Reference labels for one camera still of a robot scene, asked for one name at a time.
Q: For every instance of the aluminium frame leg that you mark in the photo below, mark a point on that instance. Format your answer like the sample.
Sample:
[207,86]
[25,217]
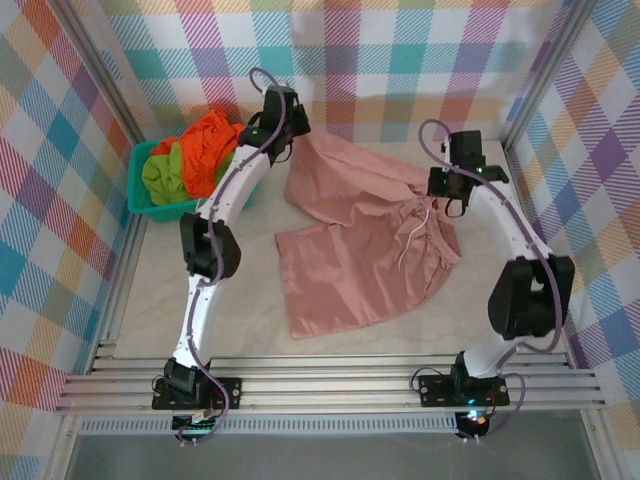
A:
[60,465]
[600,450]

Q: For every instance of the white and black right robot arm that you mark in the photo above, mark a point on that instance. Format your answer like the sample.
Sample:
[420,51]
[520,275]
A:
[505,215]

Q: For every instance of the white basket tie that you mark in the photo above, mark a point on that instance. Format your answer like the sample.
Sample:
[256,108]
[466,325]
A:
[200,206]

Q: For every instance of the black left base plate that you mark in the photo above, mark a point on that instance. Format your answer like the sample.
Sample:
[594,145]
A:
[232,389]

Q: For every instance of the pink shorts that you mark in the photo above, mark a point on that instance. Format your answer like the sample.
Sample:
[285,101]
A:
[340,270]

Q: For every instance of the right controller board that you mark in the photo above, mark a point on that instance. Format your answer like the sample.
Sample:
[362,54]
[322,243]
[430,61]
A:
[475,422]

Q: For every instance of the orange shorts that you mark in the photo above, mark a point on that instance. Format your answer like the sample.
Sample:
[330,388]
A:
[205,150]

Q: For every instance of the left controller board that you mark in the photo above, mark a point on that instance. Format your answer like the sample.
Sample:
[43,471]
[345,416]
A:
[192,427]

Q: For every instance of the aluminium corner post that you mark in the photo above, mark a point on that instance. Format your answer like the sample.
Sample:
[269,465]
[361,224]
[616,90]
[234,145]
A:
[105,65]
[551,65]

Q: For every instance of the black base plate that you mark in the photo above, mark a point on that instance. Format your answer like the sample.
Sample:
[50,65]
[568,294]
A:
[435,390]
[232,389]

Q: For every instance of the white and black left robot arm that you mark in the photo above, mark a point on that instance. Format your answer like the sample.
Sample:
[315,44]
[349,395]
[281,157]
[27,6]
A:
[235,175]

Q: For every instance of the controller board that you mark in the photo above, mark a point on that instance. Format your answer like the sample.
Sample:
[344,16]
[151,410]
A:
[475,422]
[192,427]

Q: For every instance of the teal plastic basket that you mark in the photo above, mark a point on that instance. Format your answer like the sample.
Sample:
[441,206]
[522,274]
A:
[160,212]

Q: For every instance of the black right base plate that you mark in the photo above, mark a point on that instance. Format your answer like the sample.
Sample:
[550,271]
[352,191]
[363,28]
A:
[435,390]

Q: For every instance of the aluminium side rail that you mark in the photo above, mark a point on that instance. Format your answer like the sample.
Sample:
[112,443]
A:
[120,280]

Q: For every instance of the lime green shorts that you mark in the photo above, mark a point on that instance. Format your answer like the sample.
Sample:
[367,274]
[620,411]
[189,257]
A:
[160,175]

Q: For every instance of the aluminium rail frame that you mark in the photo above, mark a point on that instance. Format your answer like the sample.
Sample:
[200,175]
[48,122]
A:
[325,387]

